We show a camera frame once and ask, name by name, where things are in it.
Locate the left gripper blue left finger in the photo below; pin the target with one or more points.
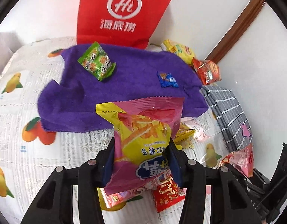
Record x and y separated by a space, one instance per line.
105 160

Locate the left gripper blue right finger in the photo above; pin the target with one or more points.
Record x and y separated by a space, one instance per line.
177 160

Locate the yellow orange snack packet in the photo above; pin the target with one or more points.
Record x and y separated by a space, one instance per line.
184 132

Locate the pink strawberry snack packet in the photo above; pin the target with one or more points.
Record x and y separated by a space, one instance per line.
114 201

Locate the pink silver striped packet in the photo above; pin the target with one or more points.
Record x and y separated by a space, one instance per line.
242 160

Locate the pink yellow chips bag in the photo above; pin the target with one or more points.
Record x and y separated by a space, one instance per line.
143 129

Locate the blue chocolate chip cookie packet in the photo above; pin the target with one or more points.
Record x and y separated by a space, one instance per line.
167 80

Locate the green snack packet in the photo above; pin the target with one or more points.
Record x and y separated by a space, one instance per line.
97 62

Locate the red gold snack packet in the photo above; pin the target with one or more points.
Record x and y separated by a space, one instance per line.
167 194

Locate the grey checked cushion with star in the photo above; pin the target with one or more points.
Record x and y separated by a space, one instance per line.
230 116

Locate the purple towel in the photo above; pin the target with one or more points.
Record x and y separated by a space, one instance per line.
69 105

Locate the orange Lays chips bag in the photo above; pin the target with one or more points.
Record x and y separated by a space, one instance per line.
207 70

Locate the yellow Lays chips bag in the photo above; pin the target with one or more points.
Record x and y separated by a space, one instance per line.
178 49

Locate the red paper shopping bag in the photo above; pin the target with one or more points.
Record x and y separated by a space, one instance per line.
119 22

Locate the brown wooden door frame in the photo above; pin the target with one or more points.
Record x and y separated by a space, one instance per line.
239 27

